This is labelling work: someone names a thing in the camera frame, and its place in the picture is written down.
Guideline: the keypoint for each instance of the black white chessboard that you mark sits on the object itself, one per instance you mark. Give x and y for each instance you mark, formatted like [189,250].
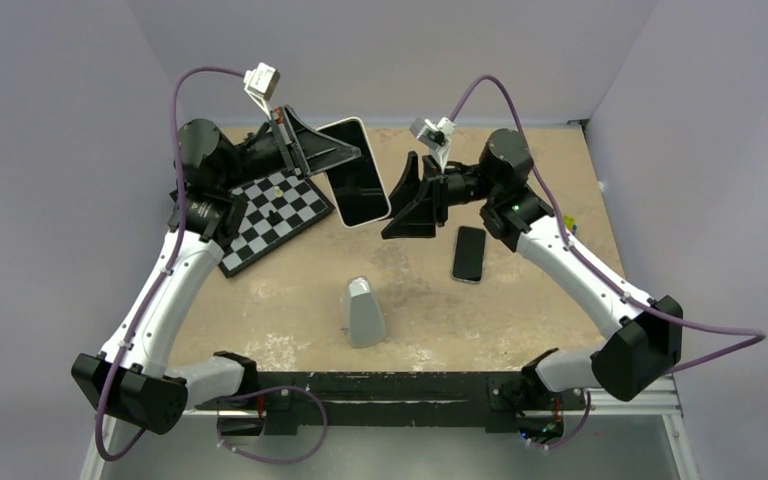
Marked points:
[278,208]

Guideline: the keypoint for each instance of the white phone case with phone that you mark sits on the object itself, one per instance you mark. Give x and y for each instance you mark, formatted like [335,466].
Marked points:
[356,185]

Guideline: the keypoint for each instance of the grey tapered block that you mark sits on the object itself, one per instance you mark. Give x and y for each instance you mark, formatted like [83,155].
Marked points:
[364,324]

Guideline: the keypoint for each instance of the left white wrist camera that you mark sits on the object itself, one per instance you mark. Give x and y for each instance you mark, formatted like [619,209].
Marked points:
[260,84]

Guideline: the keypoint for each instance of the black smartphone on table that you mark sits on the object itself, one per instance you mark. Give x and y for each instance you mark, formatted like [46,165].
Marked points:
[469,255]

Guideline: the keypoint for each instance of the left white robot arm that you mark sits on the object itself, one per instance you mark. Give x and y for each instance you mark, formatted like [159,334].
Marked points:
[236,202]

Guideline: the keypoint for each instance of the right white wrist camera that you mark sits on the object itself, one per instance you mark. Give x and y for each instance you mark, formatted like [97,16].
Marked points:
[437,137]

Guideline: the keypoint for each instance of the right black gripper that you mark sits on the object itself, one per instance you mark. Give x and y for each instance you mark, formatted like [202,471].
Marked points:
[417,205]

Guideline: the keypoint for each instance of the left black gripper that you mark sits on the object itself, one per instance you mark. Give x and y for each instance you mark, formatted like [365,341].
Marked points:
[307,149]

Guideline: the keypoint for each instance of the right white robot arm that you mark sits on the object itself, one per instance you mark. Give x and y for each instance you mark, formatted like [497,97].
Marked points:
[641,345]

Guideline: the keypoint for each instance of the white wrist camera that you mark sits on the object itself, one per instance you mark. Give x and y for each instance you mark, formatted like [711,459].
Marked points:
[437,137]
[260,84]

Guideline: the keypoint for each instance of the colourful toy car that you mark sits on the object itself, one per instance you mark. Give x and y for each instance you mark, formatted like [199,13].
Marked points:
[570,225]

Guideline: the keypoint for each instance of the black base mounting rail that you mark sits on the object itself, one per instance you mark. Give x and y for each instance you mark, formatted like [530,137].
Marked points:
[496,402]

